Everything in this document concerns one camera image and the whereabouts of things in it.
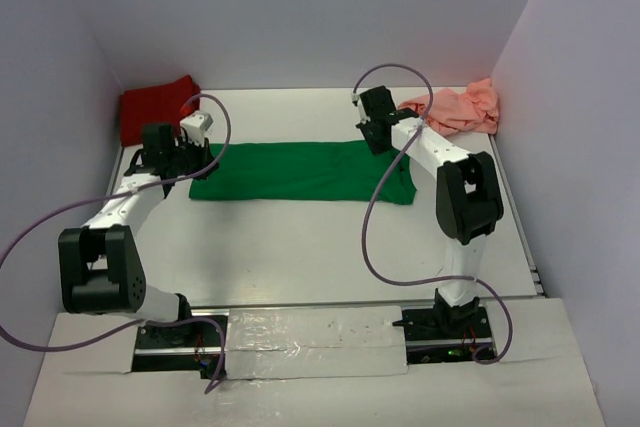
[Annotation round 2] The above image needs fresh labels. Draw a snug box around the green t-shirt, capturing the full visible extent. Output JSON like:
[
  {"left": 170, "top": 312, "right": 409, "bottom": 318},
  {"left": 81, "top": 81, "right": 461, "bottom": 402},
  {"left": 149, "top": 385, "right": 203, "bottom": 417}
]
[{"left": 189, "top": 140, "right": 398, "bottom": 202}]

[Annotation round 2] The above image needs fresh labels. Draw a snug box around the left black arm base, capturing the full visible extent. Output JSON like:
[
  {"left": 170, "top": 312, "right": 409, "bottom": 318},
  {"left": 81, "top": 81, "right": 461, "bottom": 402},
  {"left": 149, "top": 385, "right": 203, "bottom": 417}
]
[{"left": 131, "top": 321, "right": 221, "bottom": 380}]

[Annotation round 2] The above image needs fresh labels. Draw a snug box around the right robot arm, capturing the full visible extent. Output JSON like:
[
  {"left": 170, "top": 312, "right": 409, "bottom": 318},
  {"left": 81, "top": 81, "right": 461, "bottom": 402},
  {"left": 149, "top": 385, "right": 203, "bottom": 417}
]
[{"left": 351, "top": 86, "right": 504, "bottom": 338}]

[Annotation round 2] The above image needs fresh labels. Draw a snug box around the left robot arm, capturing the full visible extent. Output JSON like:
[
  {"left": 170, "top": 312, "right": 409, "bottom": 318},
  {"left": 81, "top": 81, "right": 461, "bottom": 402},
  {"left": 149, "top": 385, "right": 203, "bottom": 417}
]
[{"left": 58, "top": 111, "right": 214, "bottom": 346}]

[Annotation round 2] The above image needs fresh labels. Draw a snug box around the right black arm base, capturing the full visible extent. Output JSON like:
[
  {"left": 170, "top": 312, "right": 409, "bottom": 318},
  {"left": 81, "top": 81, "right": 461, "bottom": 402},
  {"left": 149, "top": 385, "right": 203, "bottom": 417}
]
[{"left": 392, "top": 307, "right": 497, "bottom": 365}]

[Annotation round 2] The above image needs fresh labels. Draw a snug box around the red folded t-shirt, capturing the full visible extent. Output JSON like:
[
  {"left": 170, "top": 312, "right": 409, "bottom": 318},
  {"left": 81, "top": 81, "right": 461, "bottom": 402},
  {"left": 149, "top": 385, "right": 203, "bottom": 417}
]
[{"left": 119, "top": 75, "right": 201, "bottom": 147}]

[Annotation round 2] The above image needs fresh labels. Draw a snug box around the pink crumpled t-shirt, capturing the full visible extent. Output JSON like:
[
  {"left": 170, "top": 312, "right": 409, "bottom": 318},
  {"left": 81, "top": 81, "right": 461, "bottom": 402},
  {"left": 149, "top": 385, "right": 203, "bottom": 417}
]
[{"left": 398, "top": 78, "right": 500, "bottom": 137}]

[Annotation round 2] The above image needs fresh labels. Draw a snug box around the silver taped cover plate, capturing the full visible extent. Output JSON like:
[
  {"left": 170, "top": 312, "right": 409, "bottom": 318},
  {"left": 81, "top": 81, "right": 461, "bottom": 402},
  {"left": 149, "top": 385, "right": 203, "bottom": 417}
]
[{"left": 225, "top": 306, "right": 408, "bottom": 380}]

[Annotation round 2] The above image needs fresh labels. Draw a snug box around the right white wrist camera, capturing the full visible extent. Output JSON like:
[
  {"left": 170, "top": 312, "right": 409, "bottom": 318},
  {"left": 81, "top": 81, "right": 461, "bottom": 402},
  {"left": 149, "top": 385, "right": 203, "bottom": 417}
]
[{"left": 351, "top": 92, "right": 369, "bottom": 123}]

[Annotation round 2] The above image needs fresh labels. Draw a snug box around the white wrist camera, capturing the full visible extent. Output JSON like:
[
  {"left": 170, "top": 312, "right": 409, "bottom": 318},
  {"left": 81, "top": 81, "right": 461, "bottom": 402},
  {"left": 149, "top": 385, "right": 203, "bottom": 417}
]
[
  {"left": 180, "top": 110, "right": 214, "bottom": 146},
  {"left": 351, "top": 92, "right": 369, "bottom": 123}
]

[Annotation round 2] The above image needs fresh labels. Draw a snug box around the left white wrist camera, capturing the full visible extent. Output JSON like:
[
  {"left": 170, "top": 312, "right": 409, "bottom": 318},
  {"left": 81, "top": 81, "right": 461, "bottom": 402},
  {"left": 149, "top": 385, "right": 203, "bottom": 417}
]
[{"left": 180, "top": 110, "right": 214, "bottom": 146}]

